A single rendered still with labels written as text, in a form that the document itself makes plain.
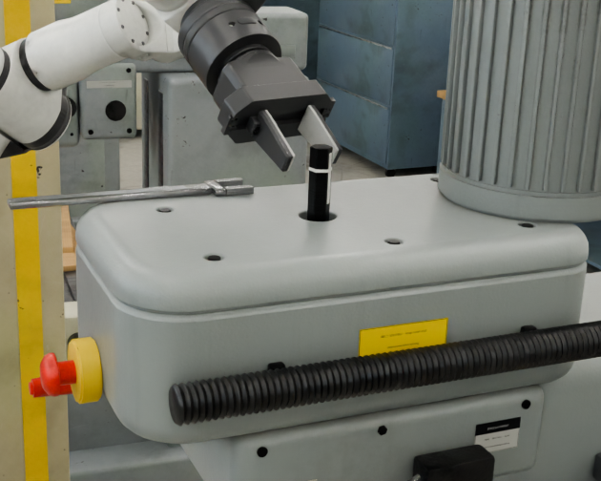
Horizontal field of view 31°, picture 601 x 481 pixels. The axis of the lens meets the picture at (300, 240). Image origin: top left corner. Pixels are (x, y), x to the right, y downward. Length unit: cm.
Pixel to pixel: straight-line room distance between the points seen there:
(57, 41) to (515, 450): 66
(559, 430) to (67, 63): 67
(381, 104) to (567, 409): 742
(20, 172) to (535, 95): 188
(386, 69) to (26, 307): 586
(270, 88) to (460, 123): 19
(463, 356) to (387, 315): 8
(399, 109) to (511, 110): 736
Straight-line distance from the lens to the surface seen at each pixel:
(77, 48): 124
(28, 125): 130
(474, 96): 108
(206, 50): 111
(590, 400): 117
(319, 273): 92
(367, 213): 106
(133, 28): 124
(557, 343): 104
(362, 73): 878
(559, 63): 104
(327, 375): 92
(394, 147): 847
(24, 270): 283
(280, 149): 103
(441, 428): 106
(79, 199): 107
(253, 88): 106
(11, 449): 303
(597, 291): 130
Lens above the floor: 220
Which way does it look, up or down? 18 degrees down
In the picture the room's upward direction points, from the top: 2 degrees clockwise
